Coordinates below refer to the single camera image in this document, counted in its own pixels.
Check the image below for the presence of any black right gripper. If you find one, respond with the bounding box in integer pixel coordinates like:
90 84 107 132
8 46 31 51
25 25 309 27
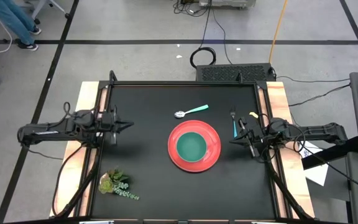
229 116 272 159

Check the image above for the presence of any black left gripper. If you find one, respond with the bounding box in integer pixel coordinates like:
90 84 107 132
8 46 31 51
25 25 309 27
99 105 135 146

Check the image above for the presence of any green ceramic bowl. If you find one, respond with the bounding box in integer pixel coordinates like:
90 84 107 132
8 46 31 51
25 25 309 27
176 131 208 163

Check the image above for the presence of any beige flat plate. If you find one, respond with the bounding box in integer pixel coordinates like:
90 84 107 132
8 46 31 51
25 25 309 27
167 119 222 174

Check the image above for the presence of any wooden table side board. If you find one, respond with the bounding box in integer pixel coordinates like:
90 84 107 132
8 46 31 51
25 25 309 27
259 81 316 218
50 81 108 218

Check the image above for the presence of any artificial succulent plant sprig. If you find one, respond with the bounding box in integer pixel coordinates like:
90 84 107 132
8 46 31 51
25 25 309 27
98 169 140 201

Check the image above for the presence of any black perforated computer case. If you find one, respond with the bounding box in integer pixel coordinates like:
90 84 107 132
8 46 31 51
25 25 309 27
195 63 276 83

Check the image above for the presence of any white paper sheet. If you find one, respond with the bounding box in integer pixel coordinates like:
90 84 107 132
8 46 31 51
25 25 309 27
299 141 329 187

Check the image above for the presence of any black metal beam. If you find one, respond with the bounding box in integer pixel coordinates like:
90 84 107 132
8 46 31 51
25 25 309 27
301 136 358 170

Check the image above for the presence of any grey equipment box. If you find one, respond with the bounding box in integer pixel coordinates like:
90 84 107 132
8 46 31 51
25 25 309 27
198 0 257 9

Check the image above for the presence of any white office chair base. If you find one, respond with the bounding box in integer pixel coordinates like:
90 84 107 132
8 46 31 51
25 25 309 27
19 0 71 25

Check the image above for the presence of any person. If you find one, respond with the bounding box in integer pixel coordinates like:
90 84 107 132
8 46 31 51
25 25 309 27
0 0 42 52

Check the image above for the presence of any fork with blue handle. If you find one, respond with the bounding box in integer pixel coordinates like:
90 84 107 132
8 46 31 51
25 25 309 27
229 108 239 139

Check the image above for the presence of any spoon with teal handle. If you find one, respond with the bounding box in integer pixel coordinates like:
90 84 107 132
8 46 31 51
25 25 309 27
174 104 209 119

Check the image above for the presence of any black floor cable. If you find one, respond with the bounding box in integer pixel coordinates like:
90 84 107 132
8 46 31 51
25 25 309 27
275 75 351 83
211 9 233 65
287 83 351 107
200 0 213 50

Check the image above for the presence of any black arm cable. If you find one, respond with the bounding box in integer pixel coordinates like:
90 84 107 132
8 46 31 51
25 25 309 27
52 144 86 217
293 124 358 195

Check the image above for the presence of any coiled black cable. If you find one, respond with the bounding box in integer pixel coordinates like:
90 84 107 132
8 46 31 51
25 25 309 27
189 46 217 69

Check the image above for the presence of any yellow cable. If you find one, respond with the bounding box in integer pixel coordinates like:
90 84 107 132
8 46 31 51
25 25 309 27
268 0 289 64

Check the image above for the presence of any black cable bundle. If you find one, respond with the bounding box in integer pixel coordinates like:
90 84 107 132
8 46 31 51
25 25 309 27
172 0 213 18

